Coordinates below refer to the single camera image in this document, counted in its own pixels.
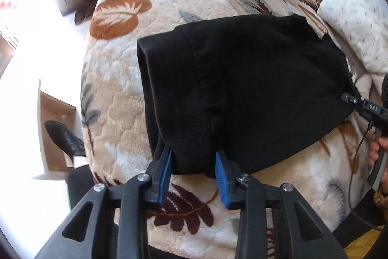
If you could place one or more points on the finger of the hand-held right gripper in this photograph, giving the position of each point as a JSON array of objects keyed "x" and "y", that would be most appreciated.
[{"x": 360, "y": 105}]

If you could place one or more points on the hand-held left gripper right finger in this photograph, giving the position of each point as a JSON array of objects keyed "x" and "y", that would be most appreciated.
[{"x": 223, "y": 177}]

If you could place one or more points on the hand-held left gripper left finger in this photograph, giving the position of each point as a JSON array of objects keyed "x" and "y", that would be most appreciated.
[{"x": 163, "y": 174}]

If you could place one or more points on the black pants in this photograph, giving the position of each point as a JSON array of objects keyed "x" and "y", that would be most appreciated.
[{"x": 242, "y": 89}]

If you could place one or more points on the person's right hand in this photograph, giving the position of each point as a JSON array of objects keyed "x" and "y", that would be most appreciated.
[{"x": 377, "y": 149}]

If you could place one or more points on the white pillow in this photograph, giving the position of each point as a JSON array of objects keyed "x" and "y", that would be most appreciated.
[{"x": 354, "y": 22}]

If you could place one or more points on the leaf print fleece blanket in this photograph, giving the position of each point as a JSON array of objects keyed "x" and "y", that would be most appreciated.
[{"x": 169, "y": 71}]

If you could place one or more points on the black leather shoe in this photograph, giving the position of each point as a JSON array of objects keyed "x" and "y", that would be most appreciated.
[{"x": 65, "y": 139}]

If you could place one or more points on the cardboard box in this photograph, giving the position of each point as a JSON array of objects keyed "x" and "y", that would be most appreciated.
[{"x": 54, "y": 131}]

